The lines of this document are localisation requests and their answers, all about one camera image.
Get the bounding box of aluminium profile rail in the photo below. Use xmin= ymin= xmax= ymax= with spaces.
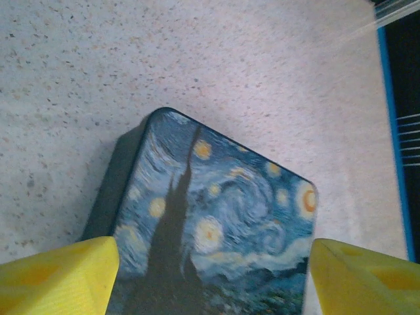
xmin=372 ymin=0 xmax=420 ymax=27

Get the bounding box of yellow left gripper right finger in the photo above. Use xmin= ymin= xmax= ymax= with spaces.
xmin=309 ymin=237 xmax=420 ymax=315

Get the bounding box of starry night print tin box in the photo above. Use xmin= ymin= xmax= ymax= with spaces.
xmin=80 ymin=106 xmax=320 ymax=315

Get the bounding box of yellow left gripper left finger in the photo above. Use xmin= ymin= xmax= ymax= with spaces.
xmin=0 ymin=235 xmax=121 ymax=315

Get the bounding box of blue circuit print backdrop panel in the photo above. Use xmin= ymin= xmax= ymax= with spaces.
xmin=383 ymin=18 xmax=420 ymax=263

